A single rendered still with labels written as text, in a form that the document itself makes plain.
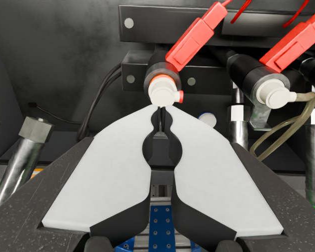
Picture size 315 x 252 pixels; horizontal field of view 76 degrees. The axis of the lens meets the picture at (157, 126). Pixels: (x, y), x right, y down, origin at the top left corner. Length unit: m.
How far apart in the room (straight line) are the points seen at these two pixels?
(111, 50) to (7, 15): 0.19
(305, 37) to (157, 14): 0.14
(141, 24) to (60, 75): 0.26
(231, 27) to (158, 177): 0.28
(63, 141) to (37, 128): 0.32
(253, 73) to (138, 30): 0.14
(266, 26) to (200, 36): 0.11
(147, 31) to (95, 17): 0.18
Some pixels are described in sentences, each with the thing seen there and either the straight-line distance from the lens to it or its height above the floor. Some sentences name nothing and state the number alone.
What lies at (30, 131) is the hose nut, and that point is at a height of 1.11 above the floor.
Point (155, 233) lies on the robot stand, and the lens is 0.78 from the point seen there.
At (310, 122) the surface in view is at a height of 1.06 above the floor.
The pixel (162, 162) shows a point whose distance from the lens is 0.41.
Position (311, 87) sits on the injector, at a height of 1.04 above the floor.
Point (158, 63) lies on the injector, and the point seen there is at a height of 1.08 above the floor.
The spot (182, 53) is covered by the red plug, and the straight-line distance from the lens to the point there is 0.17.
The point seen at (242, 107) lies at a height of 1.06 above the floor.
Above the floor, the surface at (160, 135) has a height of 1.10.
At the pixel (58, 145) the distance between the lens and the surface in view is 0.49.
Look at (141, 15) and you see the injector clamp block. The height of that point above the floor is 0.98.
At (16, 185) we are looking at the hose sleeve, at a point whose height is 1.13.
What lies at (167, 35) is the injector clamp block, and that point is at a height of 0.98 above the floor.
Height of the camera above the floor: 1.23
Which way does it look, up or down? 58 degrees down
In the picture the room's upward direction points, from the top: 179 degrees counter-clockwise
